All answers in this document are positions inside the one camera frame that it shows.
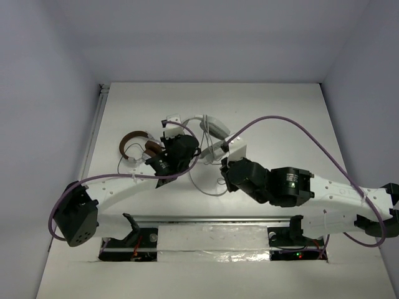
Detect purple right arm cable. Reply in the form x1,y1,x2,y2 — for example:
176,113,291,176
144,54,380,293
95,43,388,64
223,115,387,259

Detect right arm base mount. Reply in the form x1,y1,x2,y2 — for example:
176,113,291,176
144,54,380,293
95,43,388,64
267,216,328,261

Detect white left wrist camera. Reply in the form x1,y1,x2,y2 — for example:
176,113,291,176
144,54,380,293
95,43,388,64
161,113,184,140

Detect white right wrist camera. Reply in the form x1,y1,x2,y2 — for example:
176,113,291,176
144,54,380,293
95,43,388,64
221,136,247,163

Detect aluminium rail front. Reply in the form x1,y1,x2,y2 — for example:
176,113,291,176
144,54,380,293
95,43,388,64
134,216,290,224

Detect aluminium rail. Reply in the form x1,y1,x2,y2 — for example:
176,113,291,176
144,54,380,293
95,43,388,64
77,83,110,180
134,216,290,224

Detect aluminium rail left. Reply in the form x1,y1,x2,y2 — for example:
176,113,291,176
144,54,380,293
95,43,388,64
77,83,110,180

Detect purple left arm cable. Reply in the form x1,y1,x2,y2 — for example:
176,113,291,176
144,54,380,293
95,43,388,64
49,120,200,241

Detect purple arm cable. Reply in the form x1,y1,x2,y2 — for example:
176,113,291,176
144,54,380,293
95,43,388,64
223,115,387,259
49,120,200,241

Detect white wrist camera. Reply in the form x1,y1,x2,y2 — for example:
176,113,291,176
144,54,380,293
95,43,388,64
221,136,247,163
161,113,184,140

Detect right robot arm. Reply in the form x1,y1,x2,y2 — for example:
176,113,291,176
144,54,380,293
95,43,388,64
220,158,398,239

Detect brown over-ear headphones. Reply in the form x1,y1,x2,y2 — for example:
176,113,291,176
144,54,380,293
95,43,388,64
118,130,163,163

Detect white over-ear headphones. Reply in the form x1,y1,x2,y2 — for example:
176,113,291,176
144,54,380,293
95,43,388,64
182,115,231,164

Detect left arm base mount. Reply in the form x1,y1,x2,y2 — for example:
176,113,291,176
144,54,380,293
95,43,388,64
98,213,158,262

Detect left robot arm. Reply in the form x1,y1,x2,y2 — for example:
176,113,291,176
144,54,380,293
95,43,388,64
49,135,201,247

